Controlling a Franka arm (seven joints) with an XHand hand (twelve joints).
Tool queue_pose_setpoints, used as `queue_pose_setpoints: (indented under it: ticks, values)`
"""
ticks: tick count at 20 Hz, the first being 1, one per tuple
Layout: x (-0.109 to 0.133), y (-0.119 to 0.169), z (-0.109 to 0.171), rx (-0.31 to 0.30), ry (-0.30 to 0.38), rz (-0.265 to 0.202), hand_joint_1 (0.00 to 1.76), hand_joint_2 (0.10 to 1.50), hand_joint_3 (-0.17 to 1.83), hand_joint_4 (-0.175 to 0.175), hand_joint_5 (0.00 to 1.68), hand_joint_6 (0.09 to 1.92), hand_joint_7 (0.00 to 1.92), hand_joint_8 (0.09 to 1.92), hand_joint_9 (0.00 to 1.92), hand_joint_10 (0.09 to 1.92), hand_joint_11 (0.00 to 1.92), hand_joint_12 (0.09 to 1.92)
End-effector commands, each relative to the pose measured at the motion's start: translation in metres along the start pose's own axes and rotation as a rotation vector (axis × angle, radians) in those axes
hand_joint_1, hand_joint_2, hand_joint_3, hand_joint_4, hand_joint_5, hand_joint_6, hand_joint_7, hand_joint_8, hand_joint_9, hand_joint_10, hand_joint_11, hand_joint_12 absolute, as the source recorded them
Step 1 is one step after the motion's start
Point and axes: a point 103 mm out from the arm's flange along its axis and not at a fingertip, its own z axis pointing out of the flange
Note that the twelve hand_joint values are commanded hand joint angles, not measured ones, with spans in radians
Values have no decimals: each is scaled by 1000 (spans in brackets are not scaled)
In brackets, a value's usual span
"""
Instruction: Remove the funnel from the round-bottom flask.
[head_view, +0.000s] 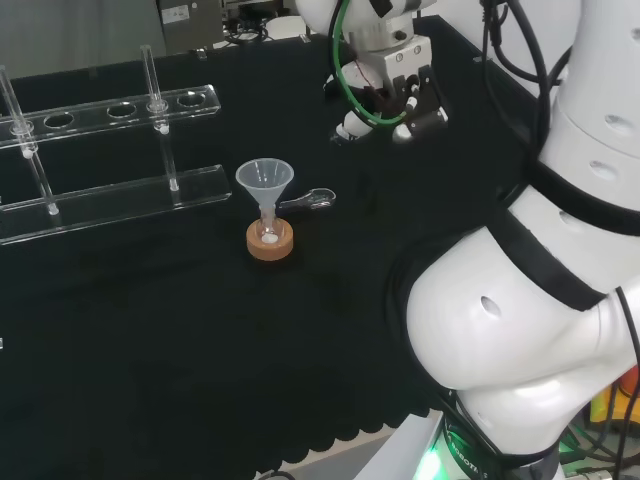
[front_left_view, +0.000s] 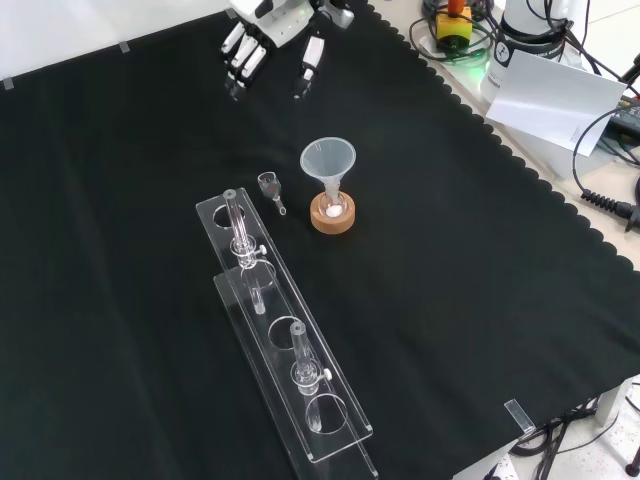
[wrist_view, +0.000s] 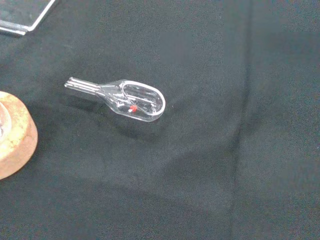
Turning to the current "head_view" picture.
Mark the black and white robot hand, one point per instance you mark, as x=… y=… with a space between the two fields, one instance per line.
x=405 y=95

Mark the clear acrylic funnel stand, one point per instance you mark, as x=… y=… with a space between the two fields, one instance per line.
x=100 y=165

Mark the black bench cloth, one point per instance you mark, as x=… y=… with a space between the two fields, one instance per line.
x=210 y=300

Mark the grey metal cabinet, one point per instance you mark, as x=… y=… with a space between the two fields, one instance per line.
x=190 y=25

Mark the clear plastic funnel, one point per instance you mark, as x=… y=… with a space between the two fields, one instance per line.
x=264 y=177

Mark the glass weighing funnel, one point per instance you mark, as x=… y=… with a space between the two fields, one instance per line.
x=311 y=198

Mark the round-bottom glass flask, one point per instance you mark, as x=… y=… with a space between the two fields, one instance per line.
x=269 y=232

